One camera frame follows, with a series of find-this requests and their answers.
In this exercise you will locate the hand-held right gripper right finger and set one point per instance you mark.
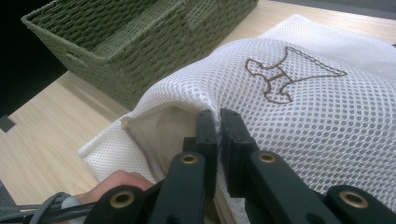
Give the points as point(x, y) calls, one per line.
point(238, 140)

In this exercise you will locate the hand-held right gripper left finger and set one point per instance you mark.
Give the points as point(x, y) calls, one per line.
point(207, 137)

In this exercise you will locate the beige garment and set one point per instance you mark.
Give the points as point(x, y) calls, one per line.
point(174, 130)

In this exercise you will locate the white mesh laundry bag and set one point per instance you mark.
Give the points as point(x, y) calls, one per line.
point(311, 124)

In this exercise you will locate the green woven basket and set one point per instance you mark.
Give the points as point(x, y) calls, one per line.
point(140, 53)

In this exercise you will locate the grey tape strip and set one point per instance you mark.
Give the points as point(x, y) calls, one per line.
point(6, 123)

